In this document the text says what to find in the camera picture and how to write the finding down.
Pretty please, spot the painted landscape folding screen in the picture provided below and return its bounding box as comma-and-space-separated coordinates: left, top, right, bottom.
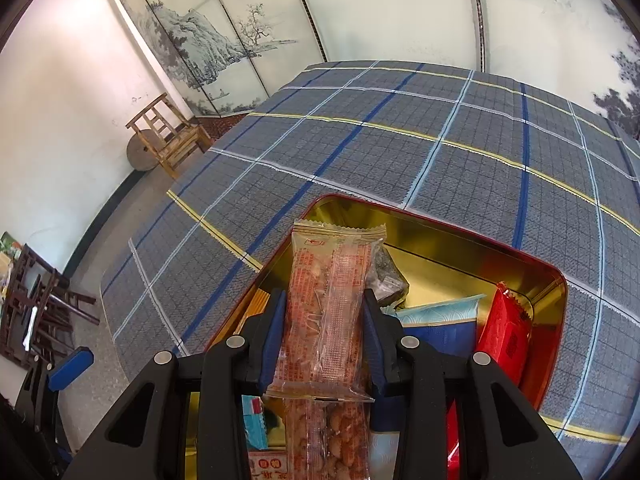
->
107, 0, 640, 141

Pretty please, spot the round stone millstone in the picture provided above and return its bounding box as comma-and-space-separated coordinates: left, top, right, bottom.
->
126, 130, 161, 173

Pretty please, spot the grey plaid tablecloth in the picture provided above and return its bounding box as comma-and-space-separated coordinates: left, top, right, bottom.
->
100, 60, 640, 480

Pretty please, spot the dark wooden chair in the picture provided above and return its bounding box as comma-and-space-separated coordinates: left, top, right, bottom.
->
0, 242, 101, 361

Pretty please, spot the pink patterned snack packet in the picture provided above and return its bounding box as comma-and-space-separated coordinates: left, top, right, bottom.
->
248, 447, 288, 480

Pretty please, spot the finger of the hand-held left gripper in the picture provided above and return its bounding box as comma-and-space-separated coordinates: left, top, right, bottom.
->
47, 347, 95, 392

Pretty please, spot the red snack packet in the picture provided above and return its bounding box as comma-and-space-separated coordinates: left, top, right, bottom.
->
445, 281, 533, 480

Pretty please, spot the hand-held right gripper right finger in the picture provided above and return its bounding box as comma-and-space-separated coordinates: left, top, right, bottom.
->
362, 287, 583, 480

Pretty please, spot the clear packet with red print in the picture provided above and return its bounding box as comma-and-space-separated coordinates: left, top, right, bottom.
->
265, 219, 388, 403

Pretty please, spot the teal candy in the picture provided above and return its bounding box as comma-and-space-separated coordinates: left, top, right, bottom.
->
241, 395, 271, 451

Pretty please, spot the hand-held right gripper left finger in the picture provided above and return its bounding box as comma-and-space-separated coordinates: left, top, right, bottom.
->
62, 287, 288, 480

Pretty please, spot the grey clear-wrapped snack packet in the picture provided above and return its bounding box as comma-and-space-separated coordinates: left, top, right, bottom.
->
367, 245, 411, 306

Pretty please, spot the navy and pale blue packet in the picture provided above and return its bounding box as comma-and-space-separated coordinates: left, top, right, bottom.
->
370, 294, 487, 480

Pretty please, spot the clear peanut brittle packet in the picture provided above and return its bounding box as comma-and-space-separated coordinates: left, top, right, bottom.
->
282, 400, 372, 480

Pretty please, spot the light wooden chair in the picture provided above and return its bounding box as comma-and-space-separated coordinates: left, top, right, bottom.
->
125, 92, 213, 179

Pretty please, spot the red tin box gold interior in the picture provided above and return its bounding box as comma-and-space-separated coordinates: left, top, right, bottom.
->
204, 192, 569, 480

